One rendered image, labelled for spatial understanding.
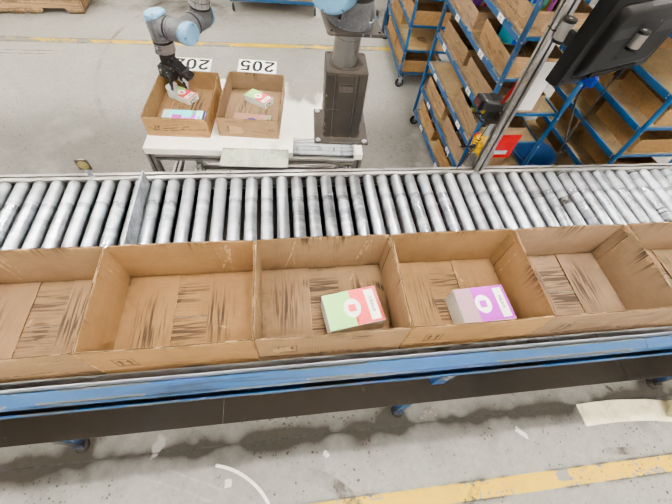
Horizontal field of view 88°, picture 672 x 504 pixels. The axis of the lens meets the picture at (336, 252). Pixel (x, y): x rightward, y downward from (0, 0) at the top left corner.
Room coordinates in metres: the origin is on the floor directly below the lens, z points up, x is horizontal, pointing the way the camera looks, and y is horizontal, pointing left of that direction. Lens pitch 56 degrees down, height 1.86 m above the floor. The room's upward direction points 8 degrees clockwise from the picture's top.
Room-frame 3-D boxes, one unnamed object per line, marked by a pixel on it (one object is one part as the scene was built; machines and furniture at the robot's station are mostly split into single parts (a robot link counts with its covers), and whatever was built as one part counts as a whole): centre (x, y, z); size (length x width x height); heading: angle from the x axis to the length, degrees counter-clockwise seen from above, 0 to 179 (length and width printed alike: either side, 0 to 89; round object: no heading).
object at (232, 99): (1.51, 0.51, 0.80); 0.38 x 0.28 x 0.10; 7
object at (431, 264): (0.53, -0.37, 0.96); 0.39 x 0.29 x 0.17; 103
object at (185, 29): (1.52, 0.78, 1.09); 0.12 x 0.12 x 0.09; 75
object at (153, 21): (1.54, 0.89, 1.09); 0.10 x 0.09 x 0.12; 75
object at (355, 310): (0.42, -0.07, 0.92); 0.16 x 0.11 x 0.07; 112
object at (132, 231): (0.74, 0.77, 0.76); 0.46 x 0.01 x 0.09; 13
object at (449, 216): (1.02, -0.47, 0.72); 0.52 x 0.05 x 0.05; 13
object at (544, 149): (2.15, -1.31, 0.15); 0.31 x 0.31 x 0.29
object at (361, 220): (0.93, -0.09, 0.72); 0.52 x 0.05 x 0.05; 13
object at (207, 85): (1.44, 0.82, 0.80); 0.38 x 0.28 x 0.10; 9
